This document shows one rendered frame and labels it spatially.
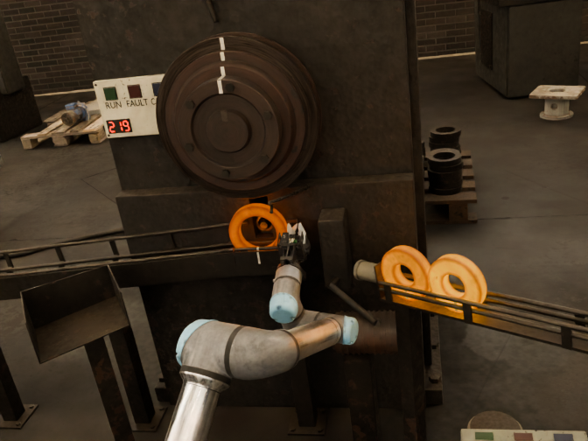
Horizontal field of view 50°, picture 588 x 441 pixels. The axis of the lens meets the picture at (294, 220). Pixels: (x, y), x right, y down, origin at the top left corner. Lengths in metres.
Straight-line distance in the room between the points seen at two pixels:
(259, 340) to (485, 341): 1.46
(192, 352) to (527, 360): 1.52
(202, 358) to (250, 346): 0.11
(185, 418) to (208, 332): 0.19
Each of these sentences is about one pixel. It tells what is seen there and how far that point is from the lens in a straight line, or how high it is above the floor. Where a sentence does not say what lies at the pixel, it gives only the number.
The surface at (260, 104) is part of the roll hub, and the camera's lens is 1.70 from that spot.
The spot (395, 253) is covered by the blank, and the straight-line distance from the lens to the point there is 1.73.
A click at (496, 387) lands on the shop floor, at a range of 2.48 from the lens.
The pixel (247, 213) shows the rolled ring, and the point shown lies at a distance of 1.94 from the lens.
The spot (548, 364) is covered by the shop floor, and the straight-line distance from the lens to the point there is 2.61.
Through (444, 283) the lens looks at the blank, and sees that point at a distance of 1.69.
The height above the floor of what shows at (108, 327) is 0.60.
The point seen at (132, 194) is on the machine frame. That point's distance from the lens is 2.14.
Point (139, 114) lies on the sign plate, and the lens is 2.06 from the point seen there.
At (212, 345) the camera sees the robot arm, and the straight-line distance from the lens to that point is 1.42.
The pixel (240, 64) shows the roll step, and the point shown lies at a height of 1.28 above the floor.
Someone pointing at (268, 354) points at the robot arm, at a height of 0.77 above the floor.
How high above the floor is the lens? 1.58
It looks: 24 degrees down
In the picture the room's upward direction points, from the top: 8 degrees counter-clockwise
